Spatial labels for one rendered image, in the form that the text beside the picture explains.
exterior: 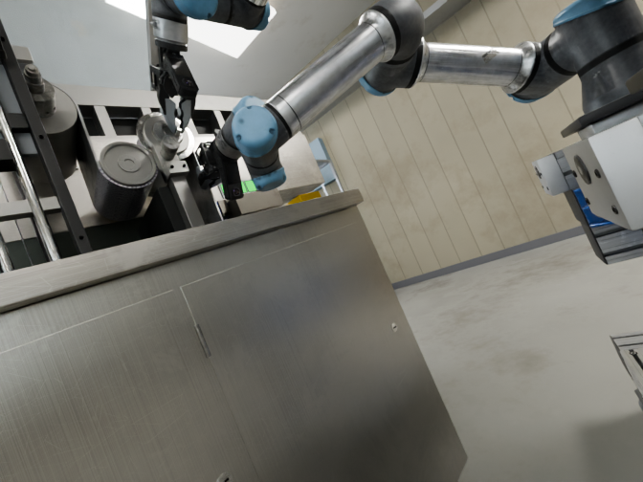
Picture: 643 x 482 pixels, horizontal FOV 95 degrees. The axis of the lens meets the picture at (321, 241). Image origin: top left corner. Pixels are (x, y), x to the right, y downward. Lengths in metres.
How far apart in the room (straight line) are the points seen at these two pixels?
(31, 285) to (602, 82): 1.04
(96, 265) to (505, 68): 0.93
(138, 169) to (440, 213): 3.07
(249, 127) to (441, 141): 3.10
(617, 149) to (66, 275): 0.60
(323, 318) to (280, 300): 0.11
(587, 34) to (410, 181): 2.80
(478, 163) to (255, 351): 3.14
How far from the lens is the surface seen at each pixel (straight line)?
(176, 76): 0.85
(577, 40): 0.92
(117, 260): 0.51
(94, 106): 1.40
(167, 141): 0.86
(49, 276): 0.50
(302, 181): 1.60
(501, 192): 3.45
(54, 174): 0.73
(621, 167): 0.36
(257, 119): 0.53
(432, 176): 3.52
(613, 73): 0.89
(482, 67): 0.91
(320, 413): 0.66
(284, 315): 0.61
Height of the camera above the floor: 0.77
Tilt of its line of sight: 2 degrees up
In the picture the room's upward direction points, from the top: 23 degrees counter-clockwise
